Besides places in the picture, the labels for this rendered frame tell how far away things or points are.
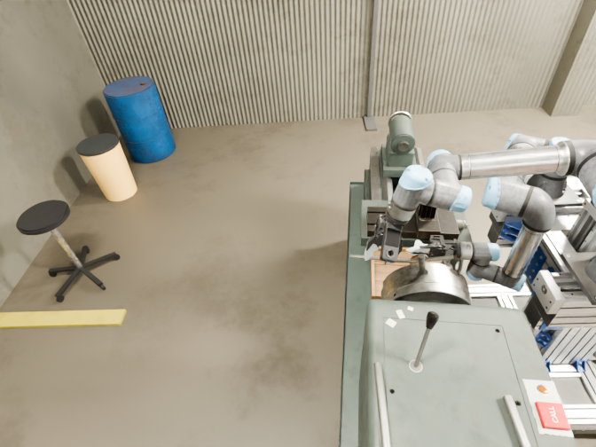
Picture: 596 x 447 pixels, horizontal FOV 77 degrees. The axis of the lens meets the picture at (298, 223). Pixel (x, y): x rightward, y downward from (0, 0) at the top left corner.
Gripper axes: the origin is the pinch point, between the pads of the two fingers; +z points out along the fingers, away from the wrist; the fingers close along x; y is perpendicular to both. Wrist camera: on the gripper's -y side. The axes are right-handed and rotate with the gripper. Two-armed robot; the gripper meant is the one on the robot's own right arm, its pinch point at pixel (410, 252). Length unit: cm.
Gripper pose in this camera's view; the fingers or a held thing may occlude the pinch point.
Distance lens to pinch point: 165.5
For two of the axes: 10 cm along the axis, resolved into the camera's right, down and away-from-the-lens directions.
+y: 1.3, -6.9, 7.1
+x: -0.7, -7.2, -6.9
